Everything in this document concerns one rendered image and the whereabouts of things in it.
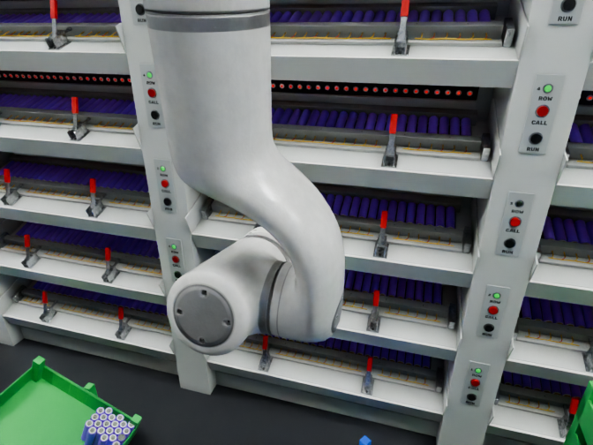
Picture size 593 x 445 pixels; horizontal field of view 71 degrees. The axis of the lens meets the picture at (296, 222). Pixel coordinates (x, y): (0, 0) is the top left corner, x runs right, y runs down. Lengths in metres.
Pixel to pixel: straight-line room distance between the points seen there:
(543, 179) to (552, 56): 0.19
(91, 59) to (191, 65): 0.69
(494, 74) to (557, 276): 0.39
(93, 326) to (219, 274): 1.04
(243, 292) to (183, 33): 0.21
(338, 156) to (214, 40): 0.55
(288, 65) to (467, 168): 0.37
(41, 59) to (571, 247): 1.13
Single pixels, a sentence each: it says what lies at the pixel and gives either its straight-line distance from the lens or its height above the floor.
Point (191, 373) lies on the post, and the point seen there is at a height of 0.07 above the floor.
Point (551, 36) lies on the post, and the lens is 0.77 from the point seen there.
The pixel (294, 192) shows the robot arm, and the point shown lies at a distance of 0.35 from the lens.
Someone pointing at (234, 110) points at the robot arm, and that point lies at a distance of 0.32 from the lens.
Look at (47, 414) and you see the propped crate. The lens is 1.26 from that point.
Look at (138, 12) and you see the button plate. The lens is 0.90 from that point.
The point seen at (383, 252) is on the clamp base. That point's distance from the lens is 0.87.
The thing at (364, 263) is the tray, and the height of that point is 0.49.
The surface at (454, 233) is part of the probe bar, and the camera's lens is 0.90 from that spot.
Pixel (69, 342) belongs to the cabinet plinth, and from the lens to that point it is 1.55.
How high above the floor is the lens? 0.93
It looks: 25 degrees down
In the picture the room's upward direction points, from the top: straight up
